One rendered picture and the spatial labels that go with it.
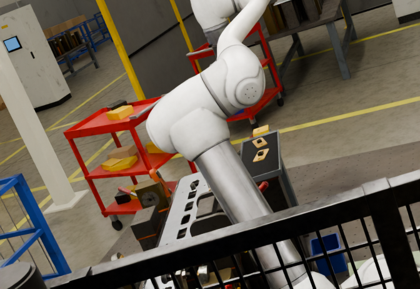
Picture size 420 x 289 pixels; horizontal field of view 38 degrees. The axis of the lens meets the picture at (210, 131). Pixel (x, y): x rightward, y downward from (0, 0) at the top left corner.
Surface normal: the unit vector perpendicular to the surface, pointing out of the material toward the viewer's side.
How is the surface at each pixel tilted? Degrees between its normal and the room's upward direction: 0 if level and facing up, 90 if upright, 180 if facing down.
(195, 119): 73
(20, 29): 90
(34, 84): 90
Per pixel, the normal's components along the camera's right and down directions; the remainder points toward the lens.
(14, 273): -0.36, -0.89
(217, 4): 0.14, 0.23
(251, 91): 0.29, 0.39
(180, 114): -0.22, 0.02
